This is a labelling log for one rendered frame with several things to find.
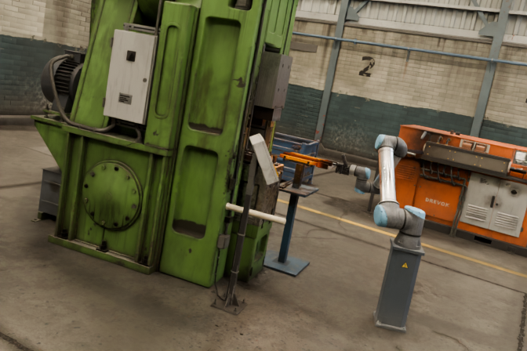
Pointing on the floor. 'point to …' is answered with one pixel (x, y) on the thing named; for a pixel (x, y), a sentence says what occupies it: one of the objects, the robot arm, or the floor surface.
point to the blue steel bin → (281, 144)
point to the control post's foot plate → (230, 305)
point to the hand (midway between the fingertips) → (328, 161)
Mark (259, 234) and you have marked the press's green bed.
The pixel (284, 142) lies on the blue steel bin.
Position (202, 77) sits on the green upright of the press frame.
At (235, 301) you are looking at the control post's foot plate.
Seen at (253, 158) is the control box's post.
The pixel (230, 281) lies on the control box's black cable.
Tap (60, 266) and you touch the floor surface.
